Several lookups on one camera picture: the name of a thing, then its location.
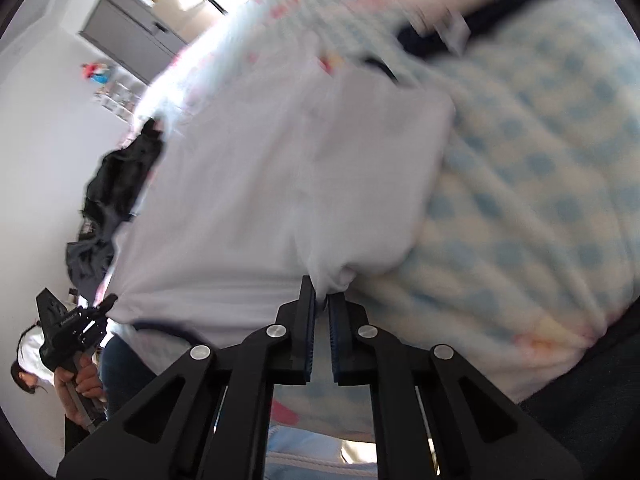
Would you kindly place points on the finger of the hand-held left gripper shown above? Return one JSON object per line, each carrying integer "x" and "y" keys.
{"x": 106, "y": 304}

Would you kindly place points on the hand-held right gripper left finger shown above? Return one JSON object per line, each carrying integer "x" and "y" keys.
{"x": 310, "y": 330}

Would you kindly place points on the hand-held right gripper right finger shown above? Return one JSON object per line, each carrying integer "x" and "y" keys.
{"x": 336, "y": 340}

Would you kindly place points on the white shirt with navy trim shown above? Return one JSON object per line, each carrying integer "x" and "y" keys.
{"x": 280, "y": 185}

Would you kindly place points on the person's left hand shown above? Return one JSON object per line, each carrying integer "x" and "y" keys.
{"x": 82, "y": 385}

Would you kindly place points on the person's white top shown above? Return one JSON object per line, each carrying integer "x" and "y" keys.
{"x": 35, "y": 360}

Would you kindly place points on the person's blue jeans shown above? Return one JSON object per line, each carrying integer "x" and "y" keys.
{"x": 125, "y": 375}

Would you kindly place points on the light blue fleece cloth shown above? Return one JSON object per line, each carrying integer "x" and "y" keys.
{"x": 310, "y": 452}

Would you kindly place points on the black garment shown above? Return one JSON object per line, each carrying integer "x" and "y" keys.
{"x": 120, "y": 180}

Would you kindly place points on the white shelf rack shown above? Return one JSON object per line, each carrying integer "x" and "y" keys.
{"x": 120, "y": 97}

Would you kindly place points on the red and blue plush toy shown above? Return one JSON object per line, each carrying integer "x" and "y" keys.
{"x": 97, "y": 74}

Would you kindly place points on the blue checked printed blanket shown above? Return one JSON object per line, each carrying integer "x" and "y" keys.
{"x": 525, "y": 170}

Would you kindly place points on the grey wardrobe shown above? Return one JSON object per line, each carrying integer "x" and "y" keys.
{"x": 130, "y": 25}

